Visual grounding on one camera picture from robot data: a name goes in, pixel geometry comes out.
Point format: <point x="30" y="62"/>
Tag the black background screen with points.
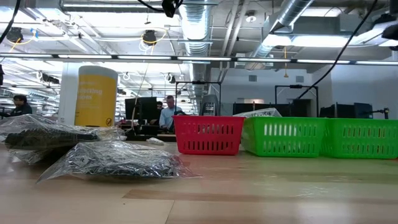
<point x="345" y="110"/>
<point x="298" y="109"/>

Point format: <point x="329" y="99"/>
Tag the green plastic basket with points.
<point x="283" y="137"/>
<point x="360" y="137"/>

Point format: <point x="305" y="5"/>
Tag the yellow wipes canister white lid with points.
<point x="96" y="99"/>

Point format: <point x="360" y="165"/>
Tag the silver nail clipper packet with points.
<point x="155" y="141"/>

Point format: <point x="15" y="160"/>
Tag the clear vanity pad bag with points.
<point x="258" y="112"/>

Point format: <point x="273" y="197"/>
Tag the silver ribbed ventilation duct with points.
<point x="194" y="28"/>
<point x="289" y="12"/>

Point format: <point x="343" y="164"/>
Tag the black aluminium table frame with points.
<point x="168" y="137"/>

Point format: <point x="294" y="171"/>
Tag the person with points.
<point x="169" y="113"/>
<point x="20" y="107"/>
<point x="159" y="105"/>

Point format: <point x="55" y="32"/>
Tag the black overhead camera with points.
<point x="14" y="34"/>
<point x="149" y="37"/>

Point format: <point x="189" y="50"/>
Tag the grey travel bottle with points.
<point x="211" y="105"/>

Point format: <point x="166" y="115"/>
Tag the red plastic basket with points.
<point x="208" y="137"/>

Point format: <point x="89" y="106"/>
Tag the round ceiling sensor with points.
<point x="251" y="18"/>

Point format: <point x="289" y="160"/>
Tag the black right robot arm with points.
<point x="391" y="32"/>

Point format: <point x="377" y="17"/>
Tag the black computer monitor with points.
<point x="141" y="108"/>

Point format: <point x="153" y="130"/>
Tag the black camera stand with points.
<point x="385" y="111"/>

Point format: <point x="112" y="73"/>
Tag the black rig frame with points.
<point x="199" y="82"/>
<point x="297" y="86"/>

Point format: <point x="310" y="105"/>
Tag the long led light bar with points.
<point x="202" y="58"/>

